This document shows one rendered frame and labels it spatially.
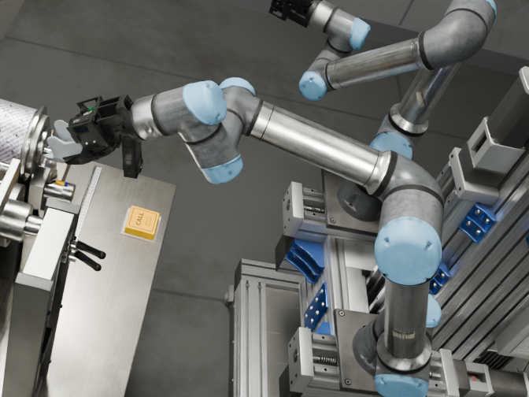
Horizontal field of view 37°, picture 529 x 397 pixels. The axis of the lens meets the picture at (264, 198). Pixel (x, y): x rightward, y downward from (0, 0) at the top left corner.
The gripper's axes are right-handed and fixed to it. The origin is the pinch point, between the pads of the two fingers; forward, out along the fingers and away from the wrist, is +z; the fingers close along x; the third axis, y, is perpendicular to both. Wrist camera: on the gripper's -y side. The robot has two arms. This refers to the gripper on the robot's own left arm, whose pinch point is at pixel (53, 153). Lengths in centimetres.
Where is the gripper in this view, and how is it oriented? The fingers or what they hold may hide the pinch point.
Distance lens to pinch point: 152.2
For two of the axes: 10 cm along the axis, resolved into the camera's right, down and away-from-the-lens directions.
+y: -3.9, -6.6, -6.5
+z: -9.2, 2.0, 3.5
